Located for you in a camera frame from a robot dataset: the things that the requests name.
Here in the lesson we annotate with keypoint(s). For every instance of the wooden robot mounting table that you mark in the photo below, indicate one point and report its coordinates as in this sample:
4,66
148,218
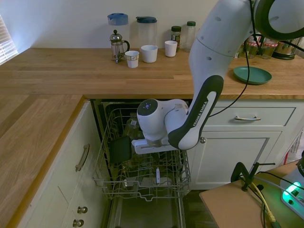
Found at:
228,209

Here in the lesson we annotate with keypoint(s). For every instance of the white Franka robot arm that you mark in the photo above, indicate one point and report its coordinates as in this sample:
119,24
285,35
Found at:
213,47

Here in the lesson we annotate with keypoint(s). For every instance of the window blinds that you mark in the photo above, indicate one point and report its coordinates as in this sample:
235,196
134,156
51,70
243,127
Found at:
6,42

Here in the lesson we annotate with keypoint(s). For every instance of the device with green light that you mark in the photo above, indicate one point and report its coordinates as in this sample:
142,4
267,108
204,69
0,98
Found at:
263,210

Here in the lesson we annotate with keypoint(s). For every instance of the black C-clamp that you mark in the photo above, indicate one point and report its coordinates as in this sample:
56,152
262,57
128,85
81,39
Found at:
240,169

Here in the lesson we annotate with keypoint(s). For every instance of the large white mug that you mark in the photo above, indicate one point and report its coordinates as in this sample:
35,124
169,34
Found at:
149,54

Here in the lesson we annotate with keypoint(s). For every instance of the spice jar dark lid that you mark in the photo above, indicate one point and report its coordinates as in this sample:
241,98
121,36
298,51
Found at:
176,35

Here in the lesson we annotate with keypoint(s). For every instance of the white kitchen base cabinet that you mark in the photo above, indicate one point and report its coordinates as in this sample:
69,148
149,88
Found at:
59,190
237,161

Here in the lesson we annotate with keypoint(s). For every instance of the silver cabinet knob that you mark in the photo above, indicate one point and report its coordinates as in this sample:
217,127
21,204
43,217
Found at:
203,140
82,209
78,222

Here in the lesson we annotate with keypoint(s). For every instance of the stainless dishwasher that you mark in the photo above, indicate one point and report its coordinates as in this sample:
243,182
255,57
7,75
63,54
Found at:
142,213

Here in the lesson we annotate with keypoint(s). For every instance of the glass jar red checkered lid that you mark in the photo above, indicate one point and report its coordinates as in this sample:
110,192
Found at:
251,51
269,51

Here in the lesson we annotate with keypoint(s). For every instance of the teal plate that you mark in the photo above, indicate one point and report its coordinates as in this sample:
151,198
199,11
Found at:
259,76

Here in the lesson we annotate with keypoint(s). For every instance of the glass French press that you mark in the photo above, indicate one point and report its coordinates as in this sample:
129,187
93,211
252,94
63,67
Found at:
116,47

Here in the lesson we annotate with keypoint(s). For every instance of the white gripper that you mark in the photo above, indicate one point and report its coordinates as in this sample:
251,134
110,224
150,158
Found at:
152,148

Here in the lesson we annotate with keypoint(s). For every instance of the black square container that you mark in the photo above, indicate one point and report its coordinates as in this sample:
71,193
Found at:
120,150

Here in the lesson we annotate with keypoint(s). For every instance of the white paper cup with print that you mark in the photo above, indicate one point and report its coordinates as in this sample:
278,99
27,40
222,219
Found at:
132,59

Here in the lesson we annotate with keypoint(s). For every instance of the clear glass jar with label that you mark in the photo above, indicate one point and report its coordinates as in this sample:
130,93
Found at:
131,127

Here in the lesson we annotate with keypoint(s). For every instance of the clear bottle green cap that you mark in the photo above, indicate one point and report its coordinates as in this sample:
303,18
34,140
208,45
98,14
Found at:
190,33

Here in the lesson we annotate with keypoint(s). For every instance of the clear pitcher dark blue lid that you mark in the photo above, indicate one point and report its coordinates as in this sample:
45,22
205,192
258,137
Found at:
146,31

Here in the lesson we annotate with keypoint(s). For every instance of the chrome electric kettle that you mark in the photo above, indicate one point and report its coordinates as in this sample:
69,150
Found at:
283,51

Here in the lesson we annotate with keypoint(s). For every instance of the small white cup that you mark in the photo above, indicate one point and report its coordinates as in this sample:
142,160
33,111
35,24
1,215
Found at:
170,48

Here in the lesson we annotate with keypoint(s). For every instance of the white bag red print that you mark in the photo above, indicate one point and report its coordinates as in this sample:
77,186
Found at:
295,147

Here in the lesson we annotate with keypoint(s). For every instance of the clear pitcher light blue lid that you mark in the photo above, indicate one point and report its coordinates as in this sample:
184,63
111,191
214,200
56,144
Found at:
117,19

